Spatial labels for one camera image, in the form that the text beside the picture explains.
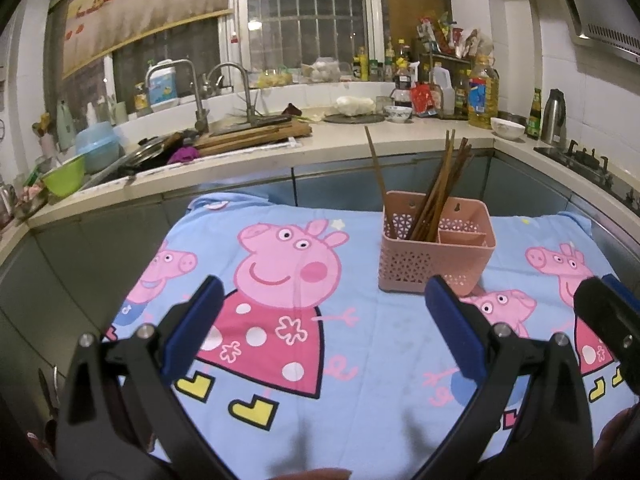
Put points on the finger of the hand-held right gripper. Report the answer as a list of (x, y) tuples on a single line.
[(607, 312)]

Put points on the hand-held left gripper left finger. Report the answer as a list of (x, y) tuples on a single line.
[(192, 330)]

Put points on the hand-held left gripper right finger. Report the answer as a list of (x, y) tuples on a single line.
[(457, 330)]

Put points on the pink perforated plastic basket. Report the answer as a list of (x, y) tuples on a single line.
[(430, 265)]

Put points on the bundle of wooden chopsticks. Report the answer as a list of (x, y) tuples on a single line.
[(440, 195)]

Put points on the dark brown chopstick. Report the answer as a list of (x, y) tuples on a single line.
[(380, 185)]

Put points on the person's right forearm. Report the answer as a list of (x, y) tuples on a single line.
[(620, 445)]

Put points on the person's left hand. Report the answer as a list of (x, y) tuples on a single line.
[(315, 475)]

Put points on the cartoon pig printed blanket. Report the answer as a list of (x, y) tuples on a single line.
[(360, 360)]

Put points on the black gas stove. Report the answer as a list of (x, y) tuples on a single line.
[(590, 165)]

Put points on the metal ladle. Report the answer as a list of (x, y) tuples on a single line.
[(49, 410)]

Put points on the purple cloth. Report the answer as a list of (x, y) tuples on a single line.
[(184, 155)]

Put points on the black pan with lid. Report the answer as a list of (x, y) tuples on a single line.
[(147, 152)]

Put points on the green plastic bowl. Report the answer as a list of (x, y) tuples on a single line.
[(64, 176)]

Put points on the stainless steel kettle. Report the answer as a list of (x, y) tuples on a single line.
[(554, 117)]

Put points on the wooden cutting board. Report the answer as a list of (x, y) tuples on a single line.
[(250, 136)]

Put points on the white ceramic bowl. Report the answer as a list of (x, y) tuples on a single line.
[(507, 129)]

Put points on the blue plastic basin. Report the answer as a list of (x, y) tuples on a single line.
[(97, 145)]

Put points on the green glass bottle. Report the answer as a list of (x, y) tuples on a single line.
[(535, 115)]

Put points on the small patterned bowl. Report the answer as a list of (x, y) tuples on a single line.
[(398, 114)]

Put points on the red snack packet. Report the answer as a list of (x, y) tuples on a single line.
[(422, 100)]

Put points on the tall metal faucet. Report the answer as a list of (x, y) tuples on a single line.
[(197, 95)]

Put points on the round dark tray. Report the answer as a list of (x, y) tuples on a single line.
[(352, 118)]

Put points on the large cooking oil bottle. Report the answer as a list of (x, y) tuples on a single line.
[(483, 95)]

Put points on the white plastic jug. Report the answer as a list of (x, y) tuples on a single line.
[(442, 92)]

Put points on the pale green bottle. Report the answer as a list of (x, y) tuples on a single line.
[(65, 127)]

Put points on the curved metal faucet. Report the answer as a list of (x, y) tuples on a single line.
[(245, 90)]

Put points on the blue and white carton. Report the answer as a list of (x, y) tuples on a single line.
[(162, 85)]

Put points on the white plastic bag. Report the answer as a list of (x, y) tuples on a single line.
[(355, 105)]

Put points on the dark sauce bottle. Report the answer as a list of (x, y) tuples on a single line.
[(403, 87)]

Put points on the spice rack with packets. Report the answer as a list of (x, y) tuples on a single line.
[(450, 40)]

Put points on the metal range hood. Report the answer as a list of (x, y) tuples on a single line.
[(600, 10)]

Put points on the printed window curtain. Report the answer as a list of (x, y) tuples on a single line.
[(145, 10)]

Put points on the brown wooden board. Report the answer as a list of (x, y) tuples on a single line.
[(412, 5)]

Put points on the barred window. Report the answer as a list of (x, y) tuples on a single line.
[(305, 10)]

